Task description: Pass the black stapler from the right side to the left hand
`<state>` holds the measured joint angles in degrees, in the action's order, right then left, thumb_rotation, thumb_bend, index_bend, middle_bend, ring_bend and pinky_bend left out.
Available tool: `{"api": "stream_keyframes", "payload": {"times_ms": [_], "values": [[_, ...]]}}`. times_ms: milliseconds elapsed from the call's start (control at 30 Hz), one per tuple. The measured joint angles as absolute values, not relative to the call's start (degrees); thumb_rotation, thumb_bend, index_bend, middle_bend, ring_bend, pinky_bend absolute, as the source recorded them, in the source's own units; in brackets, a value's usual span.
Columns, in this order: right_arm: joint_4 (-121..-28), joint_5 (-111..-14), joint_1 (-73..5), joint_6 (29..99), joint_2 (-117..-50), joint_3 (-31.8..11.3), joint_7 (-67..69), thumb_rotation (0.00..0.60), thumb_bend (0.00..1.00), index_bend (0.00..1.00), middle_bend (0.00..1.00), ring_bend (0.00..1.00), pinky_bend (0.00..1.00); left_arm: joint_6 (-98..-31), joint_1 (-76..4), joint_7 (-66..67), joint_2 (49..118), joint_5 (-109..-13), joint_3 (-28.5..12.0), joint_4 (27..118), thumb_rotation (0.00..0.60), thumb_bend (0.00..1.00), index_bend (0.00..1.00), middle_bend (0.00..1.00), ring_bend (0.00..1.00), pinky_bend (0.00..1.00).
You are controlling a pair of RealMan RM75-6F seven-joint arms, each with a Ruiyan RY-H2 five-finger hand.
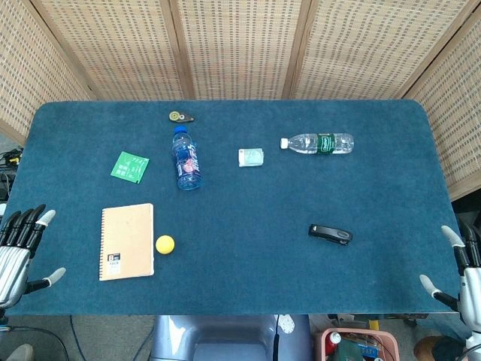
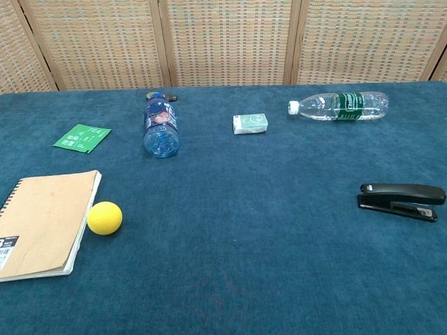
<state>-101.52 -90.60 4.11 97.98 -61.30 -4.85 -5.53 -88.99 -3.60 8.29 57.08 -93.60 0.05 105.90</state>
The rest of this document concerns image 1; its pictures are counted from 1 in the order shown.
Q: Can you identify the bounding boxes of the woven folding screen panel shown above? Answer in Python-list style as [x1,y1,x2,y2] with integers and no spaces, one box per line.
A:
[404,14,481,202]
[285,0,481,101]
[168,0,313,101]
[29,0,193,102]
[0,0,92,146]

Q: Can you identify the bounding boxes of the blue-grey robot torso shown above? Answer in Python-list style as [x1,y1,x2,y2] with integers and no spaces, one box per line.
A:
[150,314,313,361]

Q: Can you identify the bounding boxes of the blue plastic drink bottle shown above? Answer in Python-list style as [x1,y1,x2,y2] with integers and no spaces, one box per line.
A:
[171,126,202,191]

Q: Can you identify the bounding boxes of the black cable on torso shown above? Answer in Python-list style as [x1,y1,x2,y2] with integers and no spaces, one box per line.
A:
[271,314,281,361]

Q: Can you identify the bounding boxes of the yellow ball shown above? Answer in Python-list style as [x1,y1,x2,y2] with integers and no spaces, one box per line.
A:
[155,235,176,256]

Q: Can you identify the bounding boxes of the pink plastic basket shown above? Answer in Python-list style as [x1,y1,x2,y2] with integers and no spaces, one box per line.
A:
[314,327,401,361]

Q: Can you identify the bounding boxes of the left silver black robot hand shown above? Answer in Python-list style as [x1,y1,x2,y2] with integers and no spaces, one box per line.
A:
[0,204,67,310]

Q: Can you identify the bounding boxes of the white perforated disc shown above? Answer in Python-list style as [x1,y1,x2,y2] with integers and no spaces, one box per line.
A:
[279,314,296,335]

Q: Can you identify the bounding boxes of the green paper packet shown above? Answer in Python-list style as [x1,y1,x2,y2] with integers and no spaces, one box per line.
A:
[110,150,150,186]

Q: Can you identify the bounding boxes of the red bottle white cap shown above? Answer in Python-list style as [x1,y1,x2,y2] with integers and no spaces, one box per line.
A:
[324,332,342,356]

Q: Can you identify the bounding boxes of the blue table cloth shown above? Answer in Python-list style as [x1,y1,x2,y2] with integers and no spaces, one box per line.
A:
[0,99,465,317]

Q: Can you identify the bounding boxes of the black stapler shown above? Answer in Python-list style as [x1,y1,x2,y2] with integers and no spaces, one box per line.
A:
[308,223,353,247]

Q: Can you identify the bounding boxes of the black yellow correction tape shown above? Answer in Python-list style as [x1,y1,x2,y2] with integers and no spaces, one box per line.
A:
[168,111,195,124]

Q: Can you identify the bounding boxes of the clear water bottle green label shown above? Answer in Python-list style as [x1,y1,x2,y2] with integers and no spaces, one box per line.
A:
[280,132,355,155]

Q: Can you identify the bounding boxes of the small white box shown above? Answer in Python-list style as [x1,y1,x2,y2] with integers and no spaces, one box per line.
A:
[237,148,265,168]

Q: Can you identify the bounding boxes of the brown shoe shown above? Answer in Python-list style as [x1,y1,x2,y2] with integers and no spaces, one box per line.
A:
[413,335,445,361]

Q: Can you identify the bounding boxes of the tan spiral notebook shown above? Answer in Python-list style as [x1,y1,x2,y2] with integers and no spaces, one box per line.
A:
[98,203,156,282]

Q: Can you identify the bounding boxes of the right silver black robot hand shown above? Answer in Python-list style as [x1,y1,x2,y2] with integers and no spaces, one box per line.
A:
[419,224,481,326]

